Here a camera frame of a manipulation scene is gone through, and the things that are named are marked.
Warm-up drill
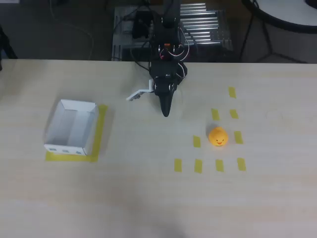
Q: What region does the round white table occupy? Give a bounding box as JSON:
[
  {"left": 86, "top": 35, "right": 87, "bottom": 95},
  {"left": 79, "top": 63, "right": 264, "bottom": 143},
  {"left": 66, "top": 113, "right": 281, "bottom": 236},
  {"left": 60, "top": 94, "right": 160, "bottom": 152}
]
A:
[{"left": 241, "top": 0, "right": 317, "bottom": 34}]

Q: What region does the white cardboard box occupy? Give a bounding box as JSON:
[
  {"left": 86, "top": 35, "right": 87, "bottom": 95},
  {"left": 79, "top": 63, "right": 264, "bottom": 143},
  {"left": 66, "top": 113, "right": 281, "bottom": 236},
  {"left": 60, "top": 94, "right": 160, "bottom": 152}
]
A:
[{"left": 44, "top": 99, "right": 100, "bottom": 157}]

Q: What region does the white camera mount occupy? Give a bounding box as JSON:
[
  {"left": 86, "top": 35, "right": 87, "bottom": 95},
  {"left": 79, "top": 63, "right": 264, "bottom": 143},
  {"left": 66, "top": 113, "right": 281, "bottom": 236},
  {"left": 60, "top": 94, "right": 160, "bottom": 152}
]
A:
[{"left": 125, "top": 79, "right": 156, "bottom": 102}]

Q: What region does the red white servo wire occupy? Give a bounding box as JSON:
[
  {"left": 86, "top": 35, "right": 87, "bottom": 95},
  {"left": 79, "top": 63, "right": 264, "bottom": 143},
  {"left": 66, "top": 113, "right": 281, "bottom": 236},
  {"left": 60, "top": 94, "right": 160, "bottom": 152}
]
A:
[{"left": 158, "top": 26, "right": 191, "bottom": 80}]

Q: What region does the dark bulky object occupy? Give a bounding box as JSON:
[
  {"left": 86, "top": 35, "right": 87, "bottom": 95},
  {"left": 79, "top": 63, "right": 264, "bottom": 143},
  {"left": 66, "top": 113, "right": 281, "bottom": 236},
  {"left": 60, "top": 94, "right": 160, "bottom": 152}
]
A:
[{"left": 0, "top": 24, "right": 18, "bottom": 60}]

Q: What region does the aluminium roller rack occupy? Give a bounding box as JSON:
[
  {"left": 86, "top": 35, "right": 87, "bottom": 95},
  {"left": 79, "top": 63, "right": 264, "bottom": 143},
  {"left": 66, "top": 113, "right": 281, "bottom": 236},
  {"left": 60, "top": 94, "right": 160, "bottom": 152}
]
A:
[{"left": 111, "top": 2, "right": 234, "bottom": 62}]

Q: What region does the black cable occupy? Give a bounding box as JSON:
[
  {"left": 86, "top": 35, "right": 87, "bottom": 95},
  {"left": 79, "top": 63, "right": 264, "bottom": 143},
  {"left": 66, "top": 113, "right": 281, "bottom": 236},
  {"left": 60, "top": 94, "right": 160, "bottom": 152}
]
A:
[{"left": 130, "top": 41, "right": 152, "bottom": 73}]

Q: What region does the white cable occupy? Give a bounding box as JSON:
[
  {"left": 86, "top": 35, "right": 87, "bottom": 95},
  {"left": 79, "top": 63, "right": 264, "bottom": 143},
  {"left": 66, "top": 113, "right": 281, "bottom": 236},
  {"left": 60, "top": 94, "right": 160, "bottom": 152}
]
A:
[{"left": 49, "top": 0, "right": 95, "bottom": 60}]

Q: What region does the yellow rubber duck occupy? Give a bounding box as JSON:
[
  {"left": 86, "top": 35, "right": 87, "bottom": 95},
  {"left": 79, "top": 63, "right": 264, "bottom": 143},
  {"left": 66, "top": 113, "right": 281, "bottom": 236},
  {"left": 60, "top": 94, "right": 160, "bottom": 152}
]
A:
[{"left": 208, "top": 126, "right": 229, "bottom": 147}]

